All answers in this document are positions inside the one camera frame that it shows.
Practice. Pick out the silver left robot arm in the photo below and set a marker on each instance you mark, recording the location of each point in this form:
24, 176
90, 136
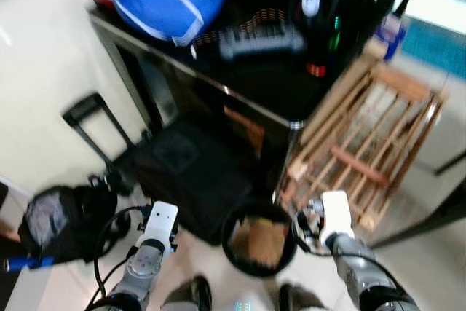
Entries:
138, 271

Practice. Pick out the brown cardboard rubbish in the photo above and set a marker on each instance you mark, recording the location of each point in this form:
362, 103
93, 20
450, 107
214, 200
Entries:
262, 242

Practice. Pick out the black round rubbish bin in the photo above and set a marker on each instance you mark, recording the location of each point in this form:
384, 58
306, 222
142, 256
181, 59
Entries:
227, 242

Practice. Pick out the black backpack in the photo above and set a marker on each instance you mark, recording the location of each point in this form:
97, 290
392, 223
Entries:
65, 223

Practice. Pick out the robot right leg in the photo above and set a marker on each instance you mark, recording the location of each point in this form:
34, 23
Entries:
298, 300

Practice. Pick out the robot leg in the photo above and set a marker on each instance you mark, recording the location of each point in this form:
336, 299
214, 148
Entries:
189, 296
298, 300

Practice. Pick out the robot left leg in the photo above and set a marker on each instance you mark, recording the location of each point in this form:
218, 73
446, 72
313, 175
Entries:
189, 296

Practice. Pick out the wooden slatted rack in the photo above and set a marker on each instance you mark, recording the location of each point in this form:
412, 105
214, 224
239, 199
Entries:
364, 136

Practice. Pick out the black table leg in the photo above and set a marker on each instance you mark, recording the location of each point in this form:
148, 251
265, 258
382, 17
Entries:
429, 213

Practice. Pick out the black cabinet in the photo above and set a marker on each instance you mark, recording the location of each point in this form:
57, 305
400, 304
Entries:
255, 89

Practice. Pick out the grey keyboard-like device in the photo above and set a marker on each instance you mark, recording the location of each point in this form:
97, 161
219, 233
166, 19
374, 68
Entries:
262, 40

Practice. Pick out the small blue carton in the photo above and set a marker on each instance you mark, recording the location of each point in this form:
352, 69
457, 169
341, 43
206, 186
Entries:
389, 34

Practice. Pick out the black countertop appliance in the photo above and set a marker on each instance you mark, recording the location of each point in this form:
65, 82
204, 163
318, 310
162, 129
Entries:
353, 5

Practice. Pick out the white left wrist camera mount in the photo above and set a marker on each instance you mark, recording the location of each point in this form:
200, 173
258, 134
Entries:
162, 223

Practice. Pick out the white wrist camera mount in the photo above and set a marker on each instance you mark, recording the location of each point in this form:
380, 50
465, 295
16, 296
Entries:
337, 213
162, 223

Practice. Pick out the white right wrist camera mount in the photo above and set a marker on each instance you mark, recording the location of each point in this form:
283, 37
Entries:
337, 213

